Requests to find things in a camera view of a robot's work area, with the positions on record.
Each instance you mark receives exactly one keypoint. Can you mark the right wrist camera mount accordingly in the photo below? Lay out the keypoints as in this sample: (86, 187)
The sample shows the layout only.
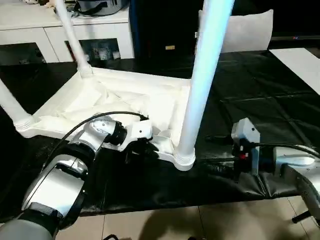
(246, 130)

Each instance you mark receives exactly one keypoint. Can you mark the white flat board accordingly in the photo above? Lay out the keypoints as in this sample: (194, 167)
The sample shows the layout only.
(300, 65)

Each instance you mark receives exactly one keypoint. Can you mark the dark bag on cabinet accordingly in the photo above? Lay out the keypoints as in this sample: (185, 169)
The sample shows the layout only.
(100, 7)

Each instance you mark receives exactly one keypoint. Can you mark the white plastic table leg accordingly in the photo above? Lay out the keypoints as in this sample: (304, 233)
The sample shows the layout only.
(202, 75)
(10, 102)
(72, 37)

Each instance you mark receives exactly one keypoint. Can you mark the small gold label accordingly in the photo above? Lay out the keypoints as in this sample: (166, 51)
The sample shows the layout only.
(170, 47)

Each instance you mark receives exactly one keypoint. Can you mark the black pole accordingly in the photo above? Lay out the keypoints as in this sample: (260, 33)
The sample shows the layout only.
(301, 216)

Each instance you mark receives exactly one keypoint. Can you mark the black cabinet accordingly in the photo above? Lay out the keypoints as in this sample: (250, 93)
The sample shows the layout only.
(155, 25)

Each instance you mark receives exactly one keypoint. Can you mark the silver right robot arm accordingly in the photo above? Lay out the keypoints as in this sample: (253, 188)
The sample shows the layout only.
(295, 160)

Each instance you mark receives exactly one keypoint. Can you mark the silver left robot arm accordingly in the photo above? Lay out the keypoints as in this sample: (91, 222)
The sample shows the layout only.
(55, 190)

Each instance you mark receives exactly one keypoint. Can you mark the grey cushion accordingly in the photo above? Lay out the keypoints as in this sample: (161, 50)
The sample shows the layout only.
(250, 32)

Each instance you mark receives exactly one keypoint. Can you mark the white cabinet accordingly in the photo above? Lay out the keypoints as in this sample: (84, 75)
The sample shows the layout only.
(25, 25)

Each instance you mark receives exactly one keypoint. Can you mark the dark clutter pile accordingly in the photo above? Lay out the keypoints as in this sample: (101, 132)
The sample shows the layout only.
(73, 12)

